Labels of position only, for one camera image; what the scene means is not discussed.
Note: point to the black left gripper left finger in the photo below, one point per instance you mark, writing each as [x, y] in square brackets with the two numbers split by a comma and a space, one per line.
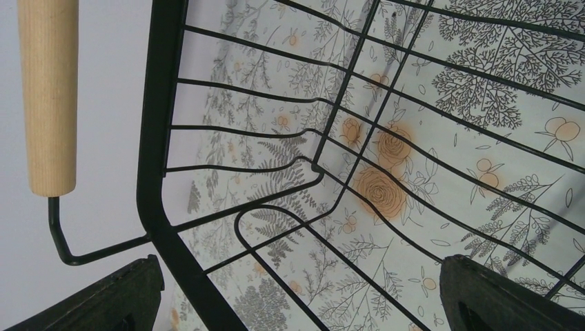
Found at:
[127, 299]

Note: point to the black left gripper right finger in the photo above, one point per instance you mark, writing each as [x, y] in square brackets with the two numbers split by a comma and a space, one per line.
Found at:
[476, 298]

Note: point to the floral patterned table mat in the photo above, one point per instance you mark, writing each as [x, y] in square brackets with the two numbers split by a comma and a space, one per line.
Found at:
[411, 160]

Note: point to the far wooden rack handle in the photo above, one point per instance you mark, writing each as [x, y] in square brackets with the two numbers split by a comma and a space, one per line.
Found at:
[49, 51]

